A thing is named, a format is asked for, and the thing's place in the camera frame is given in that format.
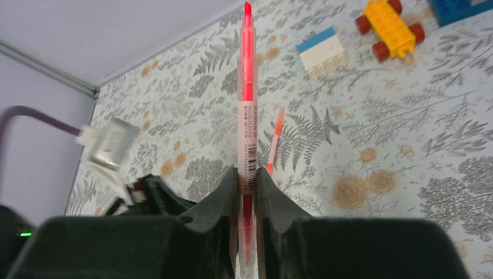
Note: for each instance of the blue white toy block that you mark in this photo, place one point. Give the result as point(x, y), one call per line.
point(322, 54)

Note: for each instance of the blue grey toy block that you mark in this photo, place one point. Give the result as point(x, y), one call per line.
point(451, 11)

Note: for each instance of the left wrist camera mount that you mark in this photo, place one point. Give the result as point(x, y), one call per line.
point(105, 152)

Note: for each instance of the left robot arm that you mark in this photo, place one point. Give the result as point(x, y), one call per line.
point(15, 231)

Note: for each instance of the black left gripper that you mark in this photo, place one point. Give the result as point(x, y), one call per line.
point(149, 196)

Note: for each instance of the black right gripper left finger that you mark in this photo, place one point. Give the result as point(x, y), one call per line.
point(201, 246)

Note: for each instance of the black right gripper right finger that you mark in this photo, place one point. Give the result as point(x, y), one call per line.
point(294, 244)

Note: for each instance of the orange toy car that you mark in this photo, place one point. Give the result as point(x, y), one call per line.
point(395, 37)

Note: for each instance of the red gel pen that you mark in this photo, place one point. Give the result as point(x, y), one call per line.
point(275, 140)

